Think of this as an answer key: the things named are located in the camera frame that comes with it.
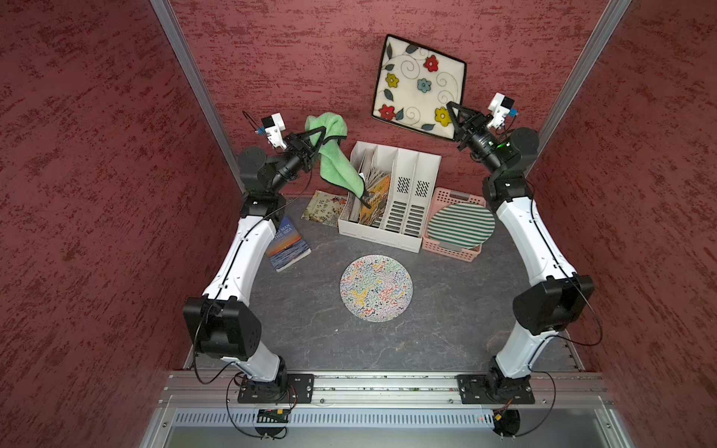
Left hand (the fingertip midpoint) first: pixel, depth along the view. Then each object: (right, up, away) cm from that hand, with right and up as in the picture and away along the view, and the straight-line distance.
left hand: (328, 134), depth 63 cm
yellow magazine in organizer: (+12, -11, +35) cm, 39 cm away
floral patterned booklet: (-9, -14, +54) cm, 57 cm away
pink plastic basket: (+42, -11, +54) cm, 69 cm away
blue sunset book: (-21, -30, +40) cm, 54 cm away
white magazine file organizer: (+23, -5, +50) cm, 56 cm away
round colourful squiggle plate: (+12, -43, +29) cm, 54 cm away
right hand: (+26, +6, -1) cm, 27 cm away
